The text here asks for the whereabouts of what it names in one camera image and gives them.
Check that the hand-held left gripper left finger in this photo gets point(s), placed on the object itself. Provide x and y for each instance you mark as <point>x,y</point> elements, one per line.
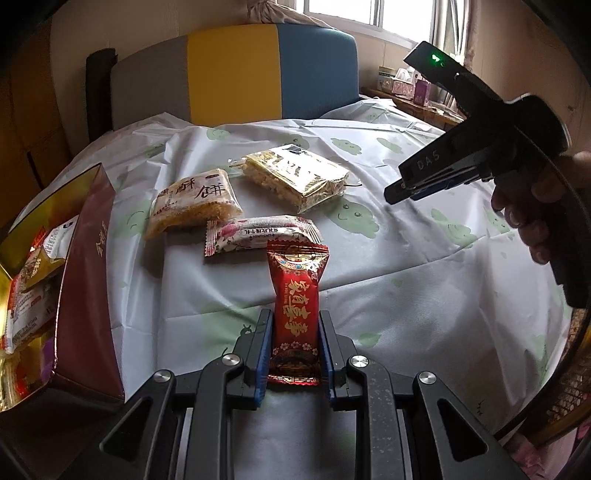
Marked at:
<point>259,369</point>

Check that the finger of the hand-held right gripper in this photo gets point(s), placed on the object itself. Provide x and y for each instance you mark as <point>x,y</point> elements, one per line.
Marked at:
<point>438,154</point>
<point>401,194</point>

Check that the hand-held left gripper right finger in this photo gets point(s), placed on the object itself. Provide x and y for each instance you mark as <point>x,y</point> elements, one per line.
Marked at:
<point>327,364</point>

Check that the red gold-print snack packet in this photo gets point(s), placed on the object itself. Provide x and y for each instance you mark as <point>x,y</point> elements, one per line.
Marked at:
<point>295,295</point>
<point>18,387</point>

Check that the maroon gift box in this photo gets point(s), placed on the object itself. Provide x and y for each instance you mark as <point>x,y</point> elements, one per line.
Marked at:
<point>87,300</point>

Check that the person's right hand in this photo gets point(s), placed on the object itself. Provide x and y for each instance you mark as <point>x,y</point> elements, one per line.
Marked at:
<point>531,221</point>

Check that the wooden side table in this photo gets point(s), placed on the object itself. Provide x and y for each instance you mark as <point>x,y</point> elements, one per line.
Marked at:
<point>415,108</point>

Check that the floral tissue box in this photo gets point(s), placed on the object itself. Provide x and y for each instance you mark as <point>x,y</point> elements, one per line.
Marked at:
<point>405,84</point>

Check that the white green-cloud tablecloth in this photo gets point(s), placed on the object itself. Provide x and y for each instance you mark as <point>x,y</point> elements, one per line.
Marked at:
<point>415,277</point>

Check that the green white box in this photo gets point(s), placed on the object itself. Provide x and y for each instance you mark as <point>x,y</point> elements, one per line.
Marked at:
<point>386,78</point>

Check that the gold rice crisp packet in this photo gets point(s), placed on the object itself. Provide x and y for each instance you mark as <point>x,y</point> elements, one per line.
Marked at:
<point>295,177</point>

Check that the floral curtain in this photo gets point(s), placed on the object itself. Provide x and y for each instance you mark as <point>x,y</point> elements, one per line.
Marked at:
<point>468,32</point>

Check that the pink floral snack packet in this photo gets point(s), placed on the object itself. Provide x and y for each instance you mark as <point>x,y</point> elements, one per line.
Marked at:
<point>258,230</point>

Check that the beige pastry packet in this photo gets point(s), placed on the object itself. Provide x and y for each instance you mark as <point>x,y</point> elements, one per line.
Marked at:
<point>194,203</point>

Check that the grey yellow blue chair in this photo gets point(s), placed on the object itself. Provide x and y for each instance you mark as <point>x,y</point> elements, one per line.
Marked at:
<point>231,74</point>

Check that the white tied curtain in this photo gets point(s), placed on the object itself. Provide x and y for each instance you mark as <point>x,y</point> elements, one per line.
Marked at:
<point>277,10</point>

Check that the pink cloth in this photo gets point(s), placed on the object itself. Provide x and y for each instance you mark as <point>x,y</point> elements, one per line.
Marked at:
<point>545,459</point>

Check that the brown woven furniture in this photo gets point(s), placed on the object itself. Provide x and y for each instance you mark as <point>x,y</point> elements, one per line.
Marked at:
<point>568,383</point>

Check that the brown wooden cabinet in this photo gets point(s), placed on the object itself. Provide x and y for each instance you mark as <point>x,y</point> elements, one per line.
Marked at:
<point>27,115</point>

